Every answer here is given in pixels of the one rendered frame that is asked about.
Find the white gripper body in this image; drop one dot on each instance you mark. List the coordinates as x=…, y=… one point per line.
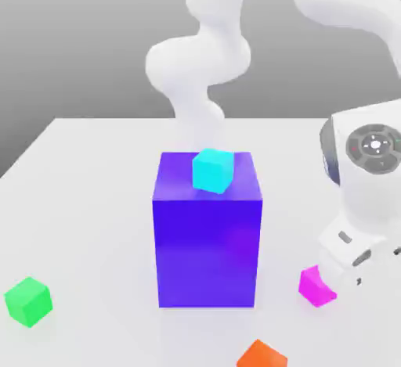
x=372, y=266

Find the small magenta cube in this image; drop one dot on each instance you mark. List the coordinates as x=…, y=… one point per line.
x=310, y=288

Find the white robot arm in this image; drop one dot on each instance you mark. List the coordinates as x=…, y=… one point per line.
x=200, y=60

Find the small orange cube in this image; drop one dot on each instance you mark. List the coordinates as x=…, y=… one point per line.
x=261, y=356

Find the small cyan cube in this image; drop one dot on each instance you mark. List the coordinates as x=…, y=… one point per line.
x=211, y=171

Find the small green cube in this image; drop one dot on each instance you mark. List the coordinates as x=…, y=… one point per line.
x=26, y=302

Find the large purple box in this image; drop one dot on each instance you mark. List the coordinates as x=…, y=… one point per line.
x=206, y=248

